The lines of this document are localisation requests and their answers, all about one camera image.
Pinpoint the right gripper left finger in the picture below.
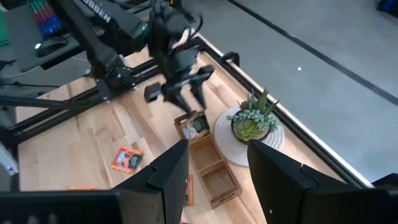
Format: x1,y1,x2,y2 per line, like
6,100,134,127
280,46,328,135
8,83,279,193
0,139,190,224

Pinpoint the backlit computer keyboard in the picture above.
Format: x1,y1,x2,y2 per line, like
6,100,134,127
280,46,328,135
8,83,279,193
29,0,65,40

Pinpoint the wooden three-compartment box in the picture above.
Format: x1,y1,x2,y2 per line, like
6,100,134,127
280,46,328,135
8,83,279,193
173,110,243,209

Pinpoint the black computer mouse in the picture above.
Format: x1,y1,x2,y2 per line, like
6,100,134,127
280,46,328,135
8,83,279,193
34,36,68,58

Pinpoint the cream tea packet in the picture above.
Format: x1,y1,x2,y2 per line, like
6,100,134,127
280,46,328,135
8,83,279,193
181,111,211,141

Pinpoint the succulent plant in black pot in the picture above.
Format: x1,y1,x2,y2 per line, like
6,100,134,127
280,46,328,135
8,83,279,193
226,88,280,144

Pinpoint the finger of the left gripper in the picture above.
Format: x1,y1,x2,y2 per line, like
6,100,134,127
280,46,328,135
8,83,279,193
164,90,193,114
190,79,208,110

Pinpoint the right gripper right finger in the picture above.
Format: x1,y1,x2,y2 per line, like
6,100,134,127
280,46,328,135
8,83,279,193
248,139,398,224

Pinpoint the black frame handle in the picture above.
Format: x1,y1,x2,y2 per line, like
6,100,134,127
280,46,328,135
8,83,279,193
219,51,240,68

